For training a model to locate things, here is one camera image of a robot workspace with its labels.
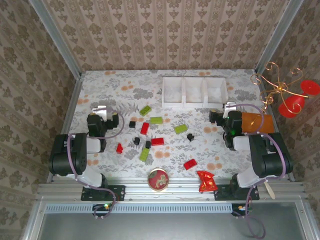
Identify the red foil wrapper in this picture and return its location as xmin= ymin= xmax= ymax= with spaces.
xmin=196 ymin=170 xmax=217 ymax=193

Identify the long aluminium table rail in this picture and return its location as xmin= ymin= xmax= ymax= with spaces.
xmin=37 ymin=177 xmax=306 ymax=202

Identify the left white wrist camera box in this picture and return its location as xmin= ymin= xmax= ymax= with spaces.
xmin=91 ymin=105 xmax=108 ymax=120

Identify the grey slotted cable duct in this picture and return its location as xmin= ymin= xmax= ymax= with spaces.
xmin=44 ymin=202 xmax=234 ymax=214

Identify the brown wooden board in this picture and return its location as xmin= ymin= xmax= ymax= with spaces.
xmin=241 ymin=111 xmax=275 ymax=135

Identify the purple cable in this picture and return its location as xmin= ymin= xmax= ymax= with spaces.
xmin=66 ymin=107 xmax=125 ymax=220
xmin=234 ymin=103 xmax=287 ymax=240

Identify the wooden spoon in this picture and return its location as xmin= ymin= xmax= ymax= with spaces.
xmin=263 ymin=181 xmax=276 ymax=200

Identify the aluminium frame post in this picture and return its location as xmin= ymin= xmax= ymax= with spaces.
xmin=254 ymin=0 xmax=305 ymax=74
xmin=27 ymin=0 xmax=83 ymax=80

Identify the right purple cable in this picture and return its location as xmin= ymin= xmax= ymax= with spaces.
xmin=234 ymin=103 xmax=287 ymax=240

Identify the round tin with floral lid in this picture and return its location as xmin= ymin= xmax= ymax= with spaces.
xmin=147 ymin=167 xmax=170 ymax=193

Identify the black controller box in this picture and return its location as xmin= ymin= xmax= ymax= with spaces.
xmin=92 ymin=203 xmax=113 ymax=217
xmin=231 ymin=203 xmax=253 ymax=217

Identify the white three-compartment tray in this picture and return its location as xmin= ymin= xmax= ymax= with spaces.
xmin=161 ymin=76 xmax=230 ymax=109

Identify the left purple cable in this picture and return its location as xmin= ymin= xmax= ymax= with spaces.
xmin=66 ymin=107 xmax=125 ymax=220

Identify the aluminium side rail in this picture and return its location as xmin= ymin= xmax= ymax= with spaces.
xmin=46 ymin=74 xmax=85 ymax=183
xmin=257 ymin=73 xmax=296 ymax=183

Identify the gold wire stand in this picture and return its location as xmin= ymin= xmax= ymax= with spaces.
xmin=250 ymin=61 xmax=305 ymax=118

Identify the red plastic goblet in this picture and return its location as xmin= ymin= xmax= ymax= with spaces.
xmin=278 ymin=79 xmax=320 ymax=118

